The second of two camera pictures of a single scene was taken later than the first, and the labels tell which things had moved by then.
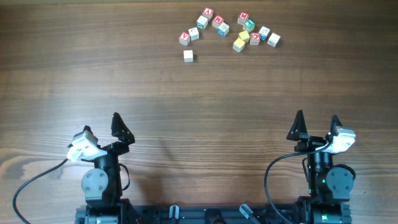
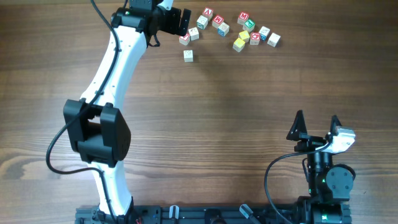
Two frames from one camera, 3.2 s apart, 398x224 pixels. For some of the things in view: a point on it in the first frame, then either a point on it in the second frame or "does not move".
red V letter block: [184, 38] does not move
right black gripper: [293, 135] does not move
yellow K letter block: [244, 35] does not move
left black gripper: [122, 135] to [175, 27]
